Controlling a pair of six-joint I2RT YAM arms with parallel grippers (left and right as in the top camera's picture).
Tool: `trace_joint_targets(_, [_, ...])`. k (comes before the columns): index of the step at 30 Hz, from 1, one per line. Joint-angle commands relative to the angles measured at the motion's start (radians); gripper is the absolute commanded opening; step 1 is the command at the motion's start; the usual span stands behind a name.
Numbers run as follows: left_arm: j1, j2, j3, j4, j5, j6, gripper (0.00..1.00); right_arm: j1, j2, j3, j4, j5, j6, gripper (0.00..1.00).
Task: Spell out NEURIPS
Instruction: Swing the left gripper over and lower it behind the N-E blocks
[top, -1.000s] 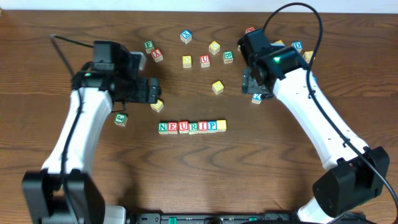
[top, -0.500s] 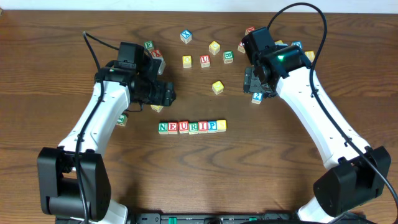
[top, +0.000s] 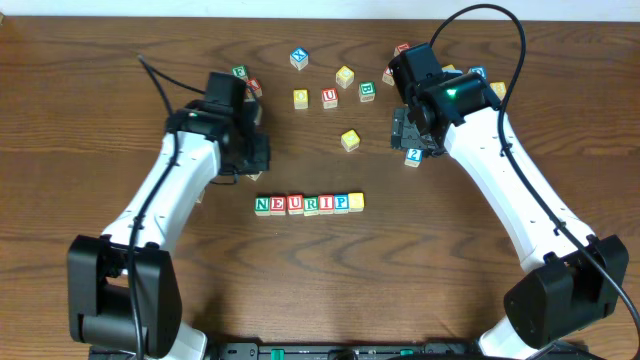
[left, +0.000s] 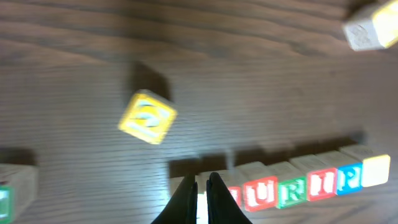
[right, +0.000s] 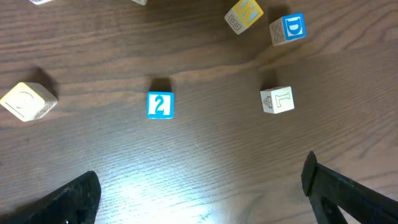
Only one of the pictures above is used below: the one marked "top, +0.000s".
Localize green N wooden block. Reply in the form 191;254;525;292
254;196;270;216

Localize red E wooden block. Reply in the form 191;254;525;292
269;196;287;216

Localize red u block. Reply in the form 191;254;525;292
286;194;304;215
321;88;339;109

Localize green R wooden block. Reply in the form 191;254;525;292
303;196;319;216

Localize yellow S wooden block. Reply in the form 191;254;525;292
348;192;365;212

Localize blue P wooden block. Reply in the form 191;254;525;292
333;194;350;214

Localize red i block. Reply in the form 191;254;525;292
318;194;335;215
382;67;395;86

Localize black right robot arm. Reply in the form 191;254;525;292
388;44;629;359

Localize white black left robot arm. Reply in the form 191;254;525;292
67;72;270;359

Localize blue 2 wooden block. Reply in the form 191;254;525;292
404;148;423;168

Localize yellow G wooden block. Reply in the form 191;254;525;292
246;171;263;181

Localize yellow Q wooden block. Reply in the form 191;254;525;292
341;129;361;152

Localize green B wooden block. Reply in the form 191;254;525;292
358;81;376;102

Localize green J wooden block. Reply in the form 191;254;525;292
196;189;206;204

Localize red X wooden block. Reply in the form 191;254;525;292
246;78;263;99

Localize yellow block left middle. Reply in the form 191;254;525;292
293;89;309;110

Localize green F wooden block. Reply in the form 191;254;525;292
231;65;249;81

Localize yellow block upper centre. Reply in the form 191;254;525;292
336;65;355;89

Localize red block far top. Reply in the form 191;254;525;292
394;43;410;56

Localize blue D block upper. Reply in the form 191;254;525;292
468;66;487;79

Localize yellow 8 wooden block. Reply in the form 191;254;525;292
490;82;507;100

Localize blue X wooden block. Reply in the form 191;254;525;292
289;47;309;71

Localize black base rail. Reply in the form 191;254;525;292
87;341;601;360

